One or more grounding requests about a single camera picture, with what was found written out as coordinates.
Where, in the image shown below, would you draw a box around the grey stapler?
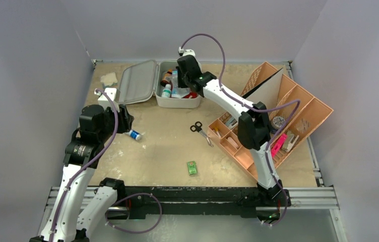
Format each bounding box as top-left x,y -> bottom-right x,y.
225,116 -> 238,130

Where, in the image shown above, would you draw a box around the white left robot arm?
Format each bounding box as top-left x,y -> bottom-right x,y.
30,104 -> 134,241

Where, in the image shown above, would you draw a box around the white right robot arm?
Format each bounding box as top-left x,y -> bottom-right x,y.
177,55 -> 288,205

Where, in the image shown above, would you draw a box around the blue clear wipes packet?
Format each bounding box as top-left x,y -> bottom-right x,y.
169,70 -> 191,98

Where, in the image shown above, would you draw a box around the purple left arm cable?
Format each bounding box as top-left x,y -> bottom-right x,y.
47,88 -> 163,242

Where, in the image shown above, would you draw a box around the pink eraser block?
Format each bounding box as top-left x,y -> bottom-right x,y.
227,136 -> 239,150

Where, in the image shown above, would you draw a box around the red fabric pouch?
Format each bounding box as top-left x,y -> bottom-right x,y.
183,92 -> 198,99

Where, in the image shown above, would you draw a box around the small green box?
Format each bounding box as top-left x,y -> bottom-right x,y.
186,161 -> 198,175

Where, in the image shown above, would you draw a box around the clear white cap bottle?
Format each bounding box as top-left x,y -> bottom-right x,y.
161,84 -> 172,98

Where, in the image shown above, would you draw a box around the white sponge pad stack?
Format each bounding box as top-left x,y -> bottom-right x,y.
100,72 -> 118,89

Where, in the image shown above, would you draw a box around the black handled scissors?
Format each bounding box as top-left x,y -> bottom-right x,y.
190,121 -> 214,147

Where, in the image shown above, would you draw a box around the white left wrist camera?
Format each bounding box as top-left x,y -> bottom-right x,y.
94,88 -> 119,111

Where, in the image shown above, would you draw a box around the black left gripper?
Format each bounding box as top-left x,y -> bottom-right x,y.
98,104 -> 133,143

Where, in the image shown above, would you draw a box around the white bottle blue label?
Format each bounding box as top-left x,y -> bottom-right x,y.
125,130 -> 143,141

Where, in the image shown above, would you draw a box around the pink sticky note block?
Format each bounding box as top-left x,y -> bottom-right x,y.
271,134 -> 287,158

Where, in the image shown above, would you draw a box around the brown bottle orange cap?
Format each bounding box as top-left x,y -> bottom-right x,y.
160,69 -> 172,87

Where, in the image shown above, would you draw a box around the grey medicine case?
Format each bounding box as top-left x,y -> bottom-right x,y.
117,59 -> 207,109

